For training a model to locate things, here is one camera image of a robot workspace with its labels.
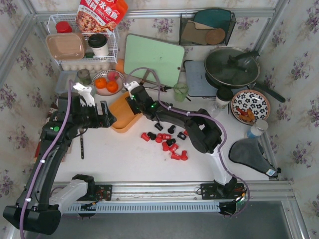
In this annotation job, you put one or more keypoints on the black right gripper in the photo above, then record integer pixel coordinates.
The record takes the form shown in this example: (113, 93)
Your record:
(133, 104)

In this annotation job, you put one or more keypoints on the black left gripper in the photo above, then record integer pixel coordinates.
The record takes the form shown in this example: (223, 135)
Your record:
(100, 119)

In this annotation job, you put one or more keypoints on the orange storage basket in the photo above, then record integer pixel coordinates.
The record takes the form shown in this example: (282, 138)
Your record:
(123, 113)

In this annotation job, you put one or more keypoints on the black handled fork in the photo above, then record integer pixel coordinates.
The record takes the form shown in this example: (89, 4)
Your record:
(82, 147)

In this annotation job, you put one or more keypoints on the grey blue cloth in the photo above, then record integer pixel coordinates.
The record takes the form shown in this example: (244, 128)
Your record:
(249, 152)

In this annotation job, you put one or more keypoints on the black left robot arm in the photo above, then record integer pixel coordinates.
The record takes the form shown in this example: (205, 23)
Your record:
(36, 210)

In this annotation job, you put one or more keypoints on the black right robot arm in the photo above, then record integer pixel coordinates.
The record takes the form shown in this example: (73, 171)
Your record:
(205, 133)

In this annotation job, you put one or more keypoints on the clear storage box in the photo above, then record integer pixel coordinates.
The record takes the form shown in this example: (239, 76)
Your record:
(62, 85)

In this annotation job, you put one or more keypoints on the copper spoon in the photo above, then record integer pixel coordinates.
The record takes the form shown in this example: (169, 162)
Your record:
(161, 88)

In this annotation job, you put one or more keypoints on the black capsule middle left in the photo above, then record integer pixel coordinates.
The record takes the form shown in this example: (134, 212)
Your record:
(158, 126)

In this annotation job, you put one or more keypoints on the orange right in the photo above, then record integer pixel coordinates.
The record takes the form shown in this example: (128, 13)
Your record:
(112, 86)

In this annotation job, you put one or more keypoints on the orange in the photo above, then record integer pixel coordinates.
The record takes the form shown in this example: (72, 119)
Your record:
(112, 86)
(100, 83)

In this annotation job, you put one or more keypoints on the fruit bowl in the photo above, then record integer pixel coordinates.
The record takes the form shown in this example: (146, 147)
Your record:
(104, 92)

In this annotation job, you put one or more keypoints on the orange left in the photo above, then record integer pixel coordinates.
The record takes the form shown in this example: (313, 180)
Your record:
(100, 83)

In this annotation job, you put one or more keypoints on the peach in bowl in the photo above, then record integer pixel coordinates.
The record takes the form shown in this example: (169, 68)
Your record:
(112, 75)

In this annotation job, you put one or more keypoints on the black capsule beside red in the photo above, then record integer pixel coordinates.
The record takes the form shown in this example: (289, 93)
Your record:
(151, 135)

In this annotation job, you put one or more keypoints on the orange sponge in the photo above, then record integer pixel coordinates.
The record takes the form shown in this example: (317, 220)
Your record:
(120, 66)

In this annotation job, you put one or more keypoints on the green glass cup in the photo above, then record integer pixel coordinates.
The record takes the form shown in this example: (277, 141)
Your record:
(180, 91)

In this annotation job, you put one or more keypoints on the red capsule pair left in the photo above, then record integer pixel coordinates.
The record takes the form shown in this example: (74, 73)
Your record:
(159, 138)

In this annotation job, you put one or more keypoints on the red capsule pair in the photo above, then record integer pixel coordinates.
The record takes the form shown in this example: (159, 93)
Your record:
(159, 138)
(166, 136)

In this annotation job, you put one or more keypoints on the black capsule middle right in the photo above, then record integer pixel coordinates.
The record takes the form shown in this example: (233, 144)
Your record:
(171, 129)

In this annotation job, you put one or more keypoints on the red capsule pair right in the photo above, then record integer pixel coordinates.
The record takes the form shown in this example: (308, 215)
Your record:
(166, 136)

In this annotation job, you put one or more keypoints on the grey glass jar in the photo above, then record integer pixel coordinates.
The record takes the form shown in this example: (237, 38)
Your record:
(83, 77)

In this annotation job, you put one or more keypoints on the green cutting board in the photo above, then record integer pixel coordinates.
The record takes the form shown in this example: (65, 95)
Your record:
(163, 57)

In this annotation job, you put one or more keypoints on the black capsule in cluster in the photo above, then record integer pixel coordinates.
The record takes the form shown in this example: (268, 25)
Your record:
(170, 142)

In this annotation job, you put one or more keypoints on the red capsule cluster left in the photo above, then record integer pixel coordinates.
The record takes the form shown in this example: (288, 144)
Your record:
(165, 146)

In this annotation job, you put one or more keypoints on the black capsule numbered four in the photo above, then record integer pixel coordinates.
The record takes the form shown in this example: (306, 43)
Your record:
(181, 135)

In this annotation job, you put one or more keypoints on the grey induction cooker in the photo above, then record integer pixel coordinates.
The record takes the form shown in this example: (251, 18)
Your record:
(198, 85)

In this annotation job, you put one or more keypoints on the egg tray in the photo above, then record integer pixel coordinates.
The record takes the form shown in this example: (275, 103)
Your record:
(96, 67)

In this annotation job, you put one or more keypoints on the white cup black lid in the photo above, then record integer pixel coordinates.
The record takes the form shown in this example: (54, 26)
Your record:
(99, 44)

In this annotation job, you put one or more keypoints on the clear plastic cup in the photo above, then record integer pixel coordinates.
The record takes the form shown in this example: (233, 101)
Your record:
(213, 108)

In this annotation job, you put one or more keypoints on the beige lunch box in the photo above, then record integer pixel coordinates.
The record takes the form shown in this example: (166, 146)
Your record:
(66, 46)

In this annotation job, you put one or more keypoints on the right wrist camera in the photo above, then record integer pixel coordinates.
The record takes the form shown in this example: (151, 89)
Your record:
(130, 86)

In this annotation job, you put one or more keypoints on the white wire rack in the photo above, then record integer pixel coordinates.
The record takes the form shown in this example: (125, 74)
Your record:
(89, 56)

